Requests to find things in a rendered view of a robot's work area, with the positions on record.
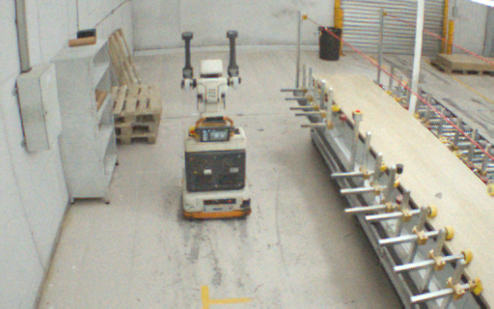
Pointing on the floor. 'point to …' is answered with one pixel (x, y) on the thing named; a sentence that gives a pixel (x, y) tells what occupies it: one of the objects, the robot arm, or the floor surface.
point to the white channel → (421, 38)
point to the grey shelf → (81, 127)
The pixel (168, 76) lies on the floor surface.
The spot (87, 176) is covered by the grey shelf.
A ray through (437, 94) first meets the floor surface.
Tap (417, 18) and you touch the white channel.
